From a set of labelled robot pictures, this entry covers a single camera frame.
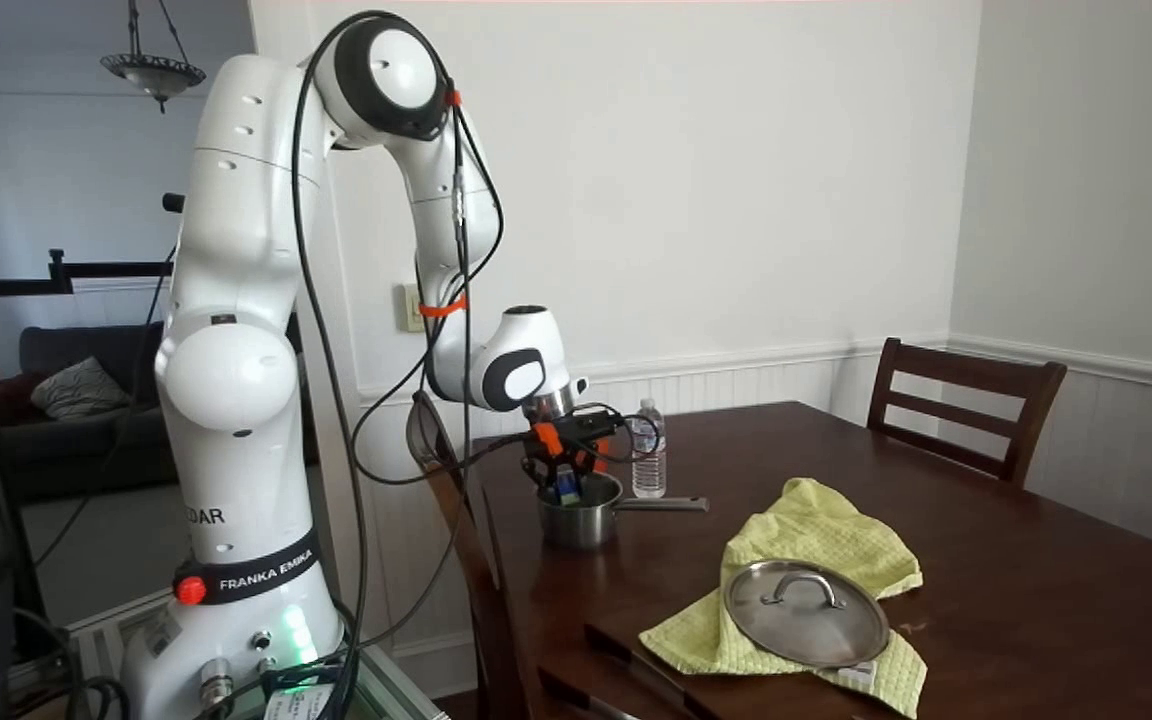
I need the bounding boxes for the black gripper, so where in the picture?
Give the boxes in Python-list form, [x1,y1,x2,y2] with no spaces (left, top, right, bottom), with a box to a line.
[524,407,626,493]

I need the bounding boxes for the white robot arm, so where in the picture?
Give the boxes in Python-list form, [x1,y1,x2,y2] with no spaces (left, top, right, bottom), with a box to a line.
[125,12,576,720]

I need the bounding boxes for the steel pot lid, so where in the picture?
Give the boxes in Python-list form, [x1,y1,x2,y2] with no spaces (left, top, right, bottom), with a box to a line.
[722,562,892,667]

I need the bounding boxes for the small steel saucepan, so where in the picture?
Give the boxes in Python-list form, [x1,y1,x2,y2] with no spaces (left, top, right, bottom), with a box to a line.
[542,474,708,552]

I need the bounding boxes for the clear plastic water bottle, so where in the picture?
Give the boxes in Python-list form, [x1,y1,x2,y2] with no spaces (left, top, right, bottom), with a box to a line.
[633,400,668,502]

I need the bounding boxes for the near wooden chair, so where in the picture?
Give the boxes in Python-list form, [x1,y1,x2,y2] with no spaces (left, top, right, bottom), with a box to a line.
[404,393,533,720]

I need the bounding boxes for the light green dish cloth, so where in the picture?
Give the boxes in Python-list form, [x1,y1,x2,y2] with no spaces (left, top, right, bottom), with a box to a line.
[640,478,925,676]

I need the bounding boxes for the dark sofa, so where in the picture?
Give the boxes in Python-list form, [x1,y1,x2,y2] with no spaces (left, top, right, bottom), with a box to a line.
[0,323,177,504]

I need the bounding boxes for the grey sofa pillow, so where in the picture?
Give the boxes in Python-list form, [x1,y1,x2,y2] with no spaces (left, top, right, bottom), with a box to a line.
[31,358,129,419]

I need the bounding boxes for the dark wooden chair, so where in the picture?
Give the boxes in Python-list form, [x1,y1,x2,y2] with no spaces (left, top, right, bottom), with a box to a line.
[868,338,1065,490]

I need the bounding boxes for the hanging ceiling lamp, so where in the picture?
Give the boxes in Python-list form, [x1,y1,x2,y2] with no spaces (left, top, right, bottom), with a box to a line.
[100,0,210,109]

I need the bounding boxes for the white wall outlet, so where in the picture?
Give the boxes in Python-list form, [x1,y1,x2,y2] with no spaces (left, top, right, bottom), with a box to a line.
[392,286,425,338]

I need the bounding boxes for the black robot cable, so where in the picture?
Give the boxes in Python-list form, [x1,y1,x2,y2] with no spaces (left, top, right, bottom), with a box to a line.
[285,10,512,720]

